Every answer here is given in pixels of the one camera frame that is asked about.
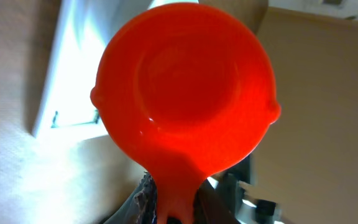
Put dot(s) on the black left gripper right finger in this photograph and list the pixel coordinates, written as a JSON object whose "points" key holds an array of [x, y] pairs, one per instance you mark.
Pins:
{"points": [[209, 208]]}

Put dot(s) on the red plastic measuring scoop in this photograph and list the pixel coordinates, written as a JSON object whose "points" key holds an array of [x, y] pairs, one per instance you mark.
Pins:
{"points": [[186, 91]]}

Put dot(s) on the white digital kitchen scale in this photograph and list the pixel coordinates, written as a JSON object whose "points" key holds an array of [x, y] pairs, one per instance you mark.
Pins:
{"points": [[83, 31]]}

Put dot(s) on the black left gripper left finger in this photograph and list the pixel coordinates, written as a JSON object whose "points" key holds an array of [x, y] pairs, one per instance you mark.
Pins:
{"points": [[140, 207]]}

